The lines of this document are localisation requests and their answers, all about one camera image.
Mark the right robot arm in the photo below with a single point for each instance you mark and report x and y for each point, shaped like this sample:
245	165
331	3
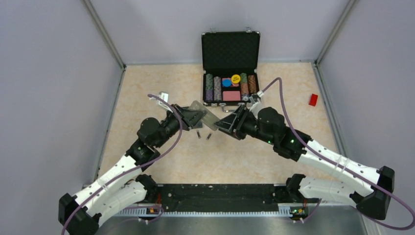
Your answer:
355	184

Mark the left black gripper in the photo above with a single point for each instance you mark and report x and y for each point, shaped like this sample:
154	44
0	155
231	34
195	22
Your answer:
189	118

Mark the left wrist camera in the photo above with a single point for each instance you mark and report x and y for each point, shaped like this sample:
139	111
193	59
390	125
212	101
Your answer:
163	99

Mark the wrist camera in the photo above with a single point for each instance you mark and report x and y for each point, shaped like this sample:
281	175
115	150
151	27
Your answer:
255	103
163	99

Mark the pink card deck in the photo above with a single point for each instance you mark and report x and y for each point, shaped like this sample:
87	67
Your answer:
231	96

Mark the black poker chip case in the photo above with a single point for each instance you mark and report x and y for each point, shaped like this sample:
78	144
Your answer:
223	55

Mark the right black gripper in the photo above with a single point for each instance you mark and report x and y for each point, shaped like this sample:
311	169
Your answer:
233	124

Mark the yellow round chip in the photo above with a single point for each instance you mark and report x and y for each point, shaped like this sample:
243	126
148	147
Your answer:
236	79

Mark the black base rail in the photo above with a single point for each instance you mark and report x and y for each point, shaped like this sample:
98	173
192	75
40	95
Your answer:
221	197

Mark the blue round chip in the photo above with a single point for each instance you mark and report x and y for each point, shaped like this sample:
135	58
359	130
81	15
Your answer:
226	82

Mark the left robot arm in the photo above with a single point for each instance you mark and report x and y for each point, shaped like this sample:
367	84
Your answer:
124	183

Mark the red toy brick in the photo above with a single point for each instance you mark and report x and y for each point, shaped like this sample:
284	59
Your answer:
313	100

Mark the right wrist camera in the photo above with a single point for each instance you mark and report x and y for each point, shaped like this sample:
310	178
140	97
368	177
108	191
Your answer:
255	103

